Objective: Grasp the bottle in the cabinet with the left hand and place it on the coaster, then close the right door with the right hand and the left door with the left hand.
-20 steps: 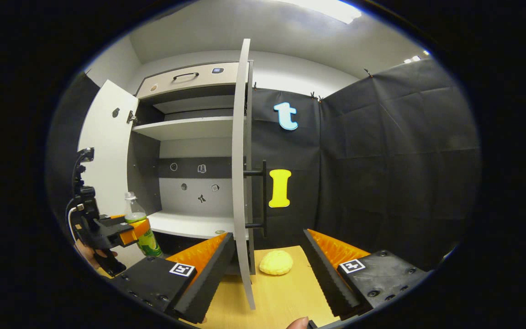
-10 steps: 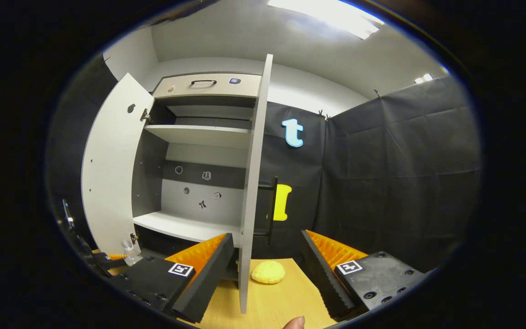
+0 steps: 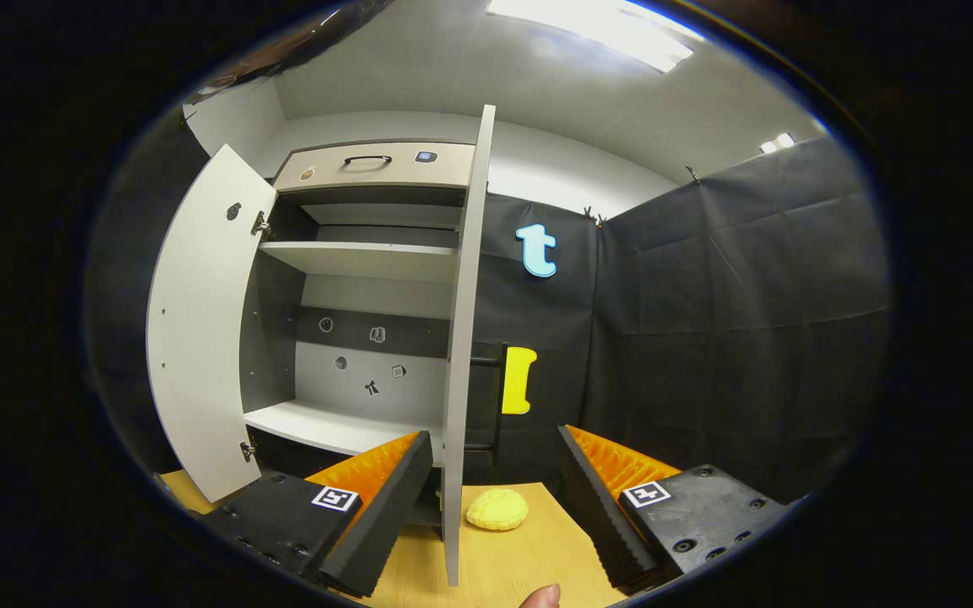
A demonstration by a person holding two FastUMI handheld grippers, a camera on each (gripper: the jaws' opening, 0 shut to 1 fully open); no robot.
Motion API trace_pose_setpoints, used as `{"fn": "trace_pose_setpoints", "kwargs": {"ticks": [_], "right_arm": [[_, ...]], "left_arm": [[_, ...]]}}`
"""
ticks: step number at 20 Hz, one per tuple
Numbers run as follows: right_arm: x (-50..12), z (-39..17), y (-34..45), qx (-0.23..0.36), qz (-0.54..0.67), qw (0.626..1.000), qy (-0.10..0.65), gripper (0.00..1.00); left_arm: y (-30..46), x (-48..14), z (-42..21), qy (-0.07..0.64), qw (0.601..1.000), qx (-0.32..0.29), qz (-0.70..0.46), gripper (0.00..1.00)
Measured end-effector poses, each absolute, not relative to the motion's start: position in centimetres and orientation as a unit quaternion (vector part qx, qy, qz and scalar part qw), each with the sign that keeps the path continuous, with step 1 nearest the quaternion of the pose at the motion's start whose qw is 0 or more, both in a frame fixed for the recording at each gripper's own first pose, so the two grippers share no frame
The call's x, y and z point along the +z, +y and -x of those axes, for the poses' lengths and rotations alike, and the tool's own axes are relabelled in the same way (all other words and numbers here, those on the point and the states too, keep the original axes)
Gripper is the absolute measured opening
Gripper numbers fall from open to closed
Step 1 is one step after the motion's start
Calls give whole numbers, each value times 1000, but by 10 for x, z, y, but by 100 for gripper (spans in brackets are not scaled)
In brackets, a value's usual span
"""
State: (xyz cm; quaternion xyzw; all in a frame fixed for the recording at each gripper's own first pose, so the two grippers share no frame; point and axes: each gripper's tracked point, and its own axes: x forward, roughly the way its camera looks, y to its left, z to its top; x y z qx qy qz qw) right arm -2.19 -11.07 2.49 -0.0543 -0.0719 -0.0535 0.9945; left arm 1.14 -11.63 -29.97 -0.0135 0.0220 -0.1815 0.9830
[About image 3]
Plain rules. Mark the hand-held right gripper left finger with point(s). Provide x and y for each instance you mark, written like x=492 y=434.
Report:
x=381 y=515

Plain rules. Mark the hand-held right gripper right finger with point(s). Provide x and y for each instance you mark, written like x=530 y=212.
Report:
x=600 y=515

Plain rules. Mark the beige cabinet drawer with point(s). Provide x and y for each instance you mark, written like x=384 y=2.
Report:
x=385 y=177

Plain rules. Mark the long ceiling light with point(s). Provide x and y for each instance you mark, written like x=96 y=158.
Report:
x=596 y=29

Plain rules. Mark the white and grey cabinet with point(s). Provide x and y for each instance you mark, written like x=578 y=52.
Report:
x=271 y=338

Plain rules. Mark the white cabinet door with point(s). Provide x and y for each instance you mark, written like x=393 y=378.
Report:
x=199 y=338
x=461 y=338

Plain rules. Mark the yellow bun-shaped toy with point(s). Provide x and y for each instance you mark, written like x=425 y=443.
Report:
x=497 y=509

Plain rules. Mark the small ceiling light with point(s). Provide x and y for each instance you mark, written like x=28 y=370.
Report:
x=777 y=143

